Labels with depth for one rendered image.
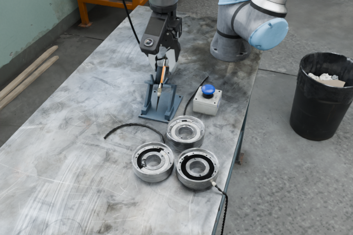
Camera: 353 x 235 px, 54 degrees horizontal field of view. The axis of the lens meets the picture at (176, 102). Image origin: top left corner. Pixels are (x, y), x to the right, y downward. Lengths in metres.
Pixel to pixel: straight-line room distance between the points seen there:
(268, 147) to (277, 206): 0.39
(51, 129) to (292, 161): 1.39
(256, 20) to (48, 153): 0.71
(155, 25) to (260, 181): 1.23
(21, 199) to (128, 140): 0.30
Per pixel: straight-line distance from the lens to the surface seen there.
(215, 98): 1.02
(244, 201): 1.83
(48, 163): 0.96
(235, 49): 1.25
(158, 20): 0.90
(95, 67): 1.26
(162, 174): 0.84
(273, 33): 1.11
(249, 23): 1.11
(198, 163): 0.88
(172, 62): 0.97
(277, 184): 1.93
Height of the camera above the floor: 1.50
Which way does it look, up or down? 41 degrees down
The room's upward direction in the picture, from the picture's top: straight up
